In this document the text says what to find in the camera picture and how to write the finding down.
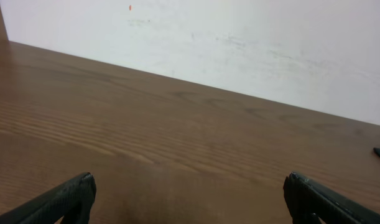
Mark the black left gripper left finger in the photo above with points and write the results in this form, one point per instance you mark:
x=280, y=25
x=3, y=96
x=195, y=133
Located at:
x=70, y=202

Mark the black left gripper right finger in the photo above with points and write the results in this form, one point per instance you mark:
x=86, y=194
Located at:
x=311, y=202

